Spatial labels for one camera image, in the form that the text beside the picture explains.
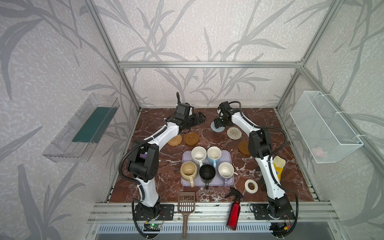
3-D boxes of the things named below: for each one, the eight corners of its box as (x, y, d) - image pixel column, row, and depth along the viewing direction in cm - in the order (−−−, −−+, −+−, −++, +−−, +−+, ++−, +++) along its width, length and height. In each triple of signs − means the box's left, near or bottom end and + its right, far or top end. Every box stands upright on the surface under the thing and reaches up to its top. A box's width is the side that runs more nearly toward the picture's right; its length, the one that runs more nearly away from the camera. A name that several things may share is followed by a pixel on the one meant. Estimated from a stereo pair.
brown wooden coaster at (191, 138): (183, 145, 101) (183, 143, 100) (184, 133, 107) (184, 132, 106) (198, 145, 101) (198, 143, 100) (198, 133, 107) (198, 132, 106)
